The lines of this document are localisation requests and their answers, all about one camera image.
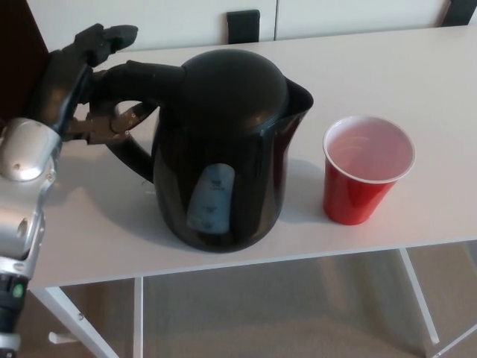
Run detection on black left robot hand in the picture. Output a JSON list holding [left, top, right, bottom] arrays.
[[34, 22, 158, 147]]

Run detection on black electric kettle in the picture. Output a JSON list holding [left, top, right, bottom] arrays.
[[89, 49, 315, 254]]

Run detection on red plastic cup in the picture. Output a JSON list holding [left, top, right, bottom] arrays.
[[321, 114, 417, 226]]

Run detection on dark brown wooden panel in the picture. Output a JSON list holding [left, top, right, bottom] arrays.
[[0, 0, 51, 124]]

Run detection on black cabinet handle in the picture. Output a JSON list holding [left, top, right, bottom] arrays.
[[440, 0, 469, 28], [226, 10, 261, 44]]

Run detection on white table leg frame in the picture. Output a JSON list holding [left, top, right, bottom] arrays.
[[397, 242, 477, 358], [28, 277, 145, 358]]

